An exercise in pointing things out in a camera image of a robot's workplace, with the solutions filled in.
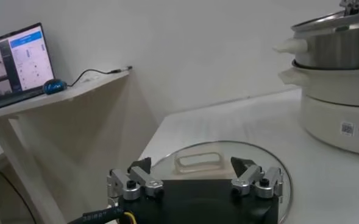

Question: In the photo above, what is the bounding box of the white side desk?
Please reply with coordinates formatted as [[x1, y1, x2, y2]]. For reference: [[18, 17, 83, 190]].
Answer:
[[0, 69, 131, 224]]

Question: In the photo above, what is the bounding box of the open laptop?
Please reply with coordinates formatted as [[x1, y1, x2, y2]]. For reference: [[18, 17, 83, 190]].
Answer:
[[0, 22, 55, 113]]

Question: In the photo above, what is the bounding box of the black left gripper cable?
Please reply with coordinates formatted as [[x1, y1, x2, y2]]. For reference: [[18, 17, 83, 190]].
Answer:
[[68, 206, 137, 224]]

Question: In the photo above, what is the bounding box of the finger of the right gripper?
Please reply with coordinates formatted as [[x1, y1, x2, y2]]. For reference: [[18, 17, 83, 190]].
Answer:
[[339, 0, 359, 16]]

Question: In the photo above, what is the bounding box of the white electric cooker base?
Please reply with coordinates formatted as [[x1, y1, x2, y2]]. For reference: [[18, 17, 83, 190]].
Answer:
[[278, 59, 359, 158]]

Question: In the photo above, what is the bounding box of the black floor cable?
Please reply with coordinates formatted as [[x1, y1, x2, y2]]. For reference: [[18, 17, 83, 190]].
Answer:
[[0, 167, 37, 224]]

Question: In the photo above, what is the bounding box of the black usb cable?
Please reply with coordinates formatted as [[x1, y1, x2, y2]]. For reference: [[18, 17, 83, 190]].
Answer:
[[66, 65, 133, 88]]

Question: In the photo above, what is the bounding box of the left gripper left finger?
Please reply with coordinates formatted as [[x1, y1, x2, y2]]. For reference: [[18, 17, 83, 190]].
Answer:
[[107, 156, 165, 201]]

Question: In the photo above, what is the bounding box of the perforated steel steamer basket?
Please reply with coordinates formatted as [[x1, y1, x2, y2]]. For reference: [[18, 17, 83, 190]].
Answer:
[[272, 2, 359, 70]]

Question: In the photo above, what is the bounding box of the glass pot lid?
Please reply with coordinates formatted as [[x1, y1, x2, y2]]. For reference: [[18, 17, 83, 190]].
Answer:
[[150, 140, 293, 224]]

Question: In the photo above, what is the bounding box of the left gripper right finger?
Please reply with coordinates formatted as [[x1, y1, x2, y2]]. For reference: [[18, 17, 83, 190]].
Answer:
[[230, 156, 284, 199]]

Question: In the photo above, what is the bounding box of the blue computer mouse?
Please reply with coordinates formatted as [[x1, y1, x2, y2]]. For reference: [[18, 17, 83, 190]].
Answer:
[[43, 78, 68, 95]]

